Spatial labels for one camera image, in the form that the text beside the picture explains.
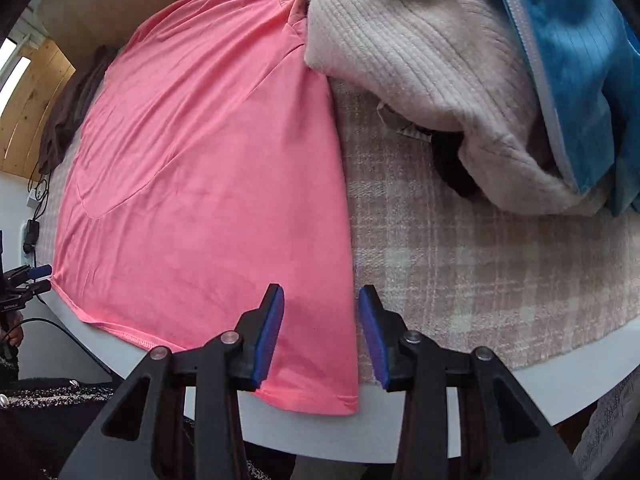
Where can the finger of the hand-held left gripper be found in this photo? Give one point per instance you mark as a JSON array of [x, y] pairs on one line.
[[37, 287], [39, 271]]

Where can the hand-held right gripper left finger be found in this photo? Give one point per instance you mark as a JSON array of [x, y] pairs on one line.
[[270, 340]]

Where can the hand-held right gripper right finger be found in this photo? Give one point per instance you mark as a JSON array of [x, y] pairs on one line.
[[374, 340]]

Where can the pink t-shirt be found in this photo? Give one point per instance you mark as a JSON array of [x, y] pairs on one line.
[[200, 185]]

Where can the person's left hand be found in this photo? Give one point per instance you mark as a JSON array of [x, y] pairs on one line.
[[15, 336]]

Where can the beige plaid blanket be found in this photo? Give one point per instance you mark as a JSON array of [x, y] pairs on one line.
[[475, 270]]

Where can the person's black tweed clothing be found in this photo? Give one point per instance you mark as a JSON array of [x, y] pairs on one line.
[[45, 425]]

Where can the dark brown cloth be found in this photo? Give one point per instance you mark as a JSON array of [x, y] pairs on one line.
[[70, 110]]

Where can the yellow pine wood panel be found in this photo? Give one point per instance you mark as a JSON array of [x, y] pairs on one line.
[[35, 105]]

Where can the grey patterned cloth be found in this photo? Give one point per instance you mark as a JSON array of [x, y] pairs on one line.
[[600, 435]]

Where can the cream fuzzy sweater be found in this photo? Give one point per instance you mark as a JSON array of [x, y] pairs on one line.
[[425, 50]]

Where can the blue fleece jacket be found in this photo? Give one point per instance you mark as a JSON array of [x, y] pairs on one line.
[[565, 60]]

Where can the black wall charger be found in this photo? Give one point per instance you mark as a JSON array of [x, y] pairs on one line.
[[32, 232]]

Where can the white bed frame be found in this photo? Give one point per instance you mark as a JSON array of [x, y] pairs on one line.
[[475, 405]]

